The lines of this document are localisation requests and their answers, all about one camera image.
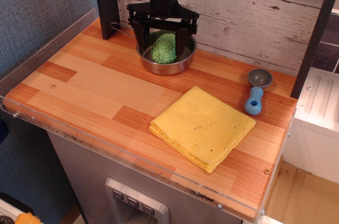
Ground orange black object bottom left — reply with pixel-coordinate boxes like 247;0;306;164
1;213;42;224

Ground folded yellow cloth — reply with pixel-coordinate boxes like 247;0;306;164
149;86;256;173

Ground stainless steel pan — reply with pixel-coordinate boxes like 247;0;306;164
137;30;197;75

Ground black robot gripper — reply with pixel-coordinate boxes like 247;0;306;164
127;0;199;55

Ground dark right frame post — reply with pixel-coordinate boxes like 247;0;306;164
290;0;336;99

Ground grey toy fridge cabinet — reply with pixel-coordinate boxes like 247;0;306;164
48;132;242;223

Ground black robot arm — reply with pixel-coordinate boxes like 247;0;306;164
127;0;199;55

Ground dark left frame post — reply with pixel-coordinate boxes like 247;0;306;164
97;0;120;40

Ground dark frame post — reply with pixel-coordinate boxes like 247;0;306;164
97;0;120;40
290;0;336;99

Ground silver dispenser button panel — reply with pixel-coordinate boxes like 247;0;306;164
105;177;170;223

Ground white toy sink unit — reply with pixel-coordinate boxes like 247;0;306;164
282;68;338;183

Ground green bumpy toy gourd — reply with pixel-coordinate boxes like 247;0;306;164
151;33;176;64

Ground blue grey toy scoop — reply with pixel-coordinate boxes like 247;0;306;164
244;68;273;115

